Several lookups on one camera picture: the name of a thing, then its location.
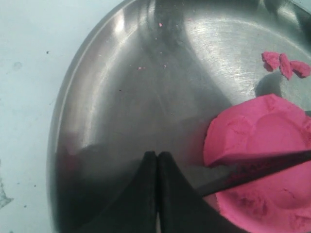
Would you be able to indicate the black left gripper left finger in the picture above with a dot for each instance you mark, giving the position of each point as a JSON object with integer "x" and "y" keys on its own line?
{"x": 134, "y": 210}

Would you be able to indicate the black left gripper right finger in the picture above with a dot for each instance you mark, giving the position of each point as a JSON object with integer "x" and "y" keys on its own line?
{"x": 181, "y": 209}

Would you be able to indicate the black kitchen knife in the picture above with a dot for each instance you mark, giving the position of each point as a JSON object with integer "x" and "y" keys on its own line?
{"x": 224, "y": 177}

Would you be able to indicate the pink dough cut piece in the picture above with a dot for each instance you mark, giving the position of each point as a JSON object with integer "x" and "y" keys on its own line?
{"x": 280, "y": 203}

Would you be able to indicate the round steel plate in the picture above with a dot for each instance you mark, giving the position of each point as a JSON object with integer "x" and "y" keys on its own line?
{"x": 151, "y": 76}

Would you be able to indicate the pink crumb cluster right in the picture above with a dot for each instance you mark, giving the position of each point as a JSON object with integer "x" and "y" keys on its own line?
{"x": 274, "y": 60}

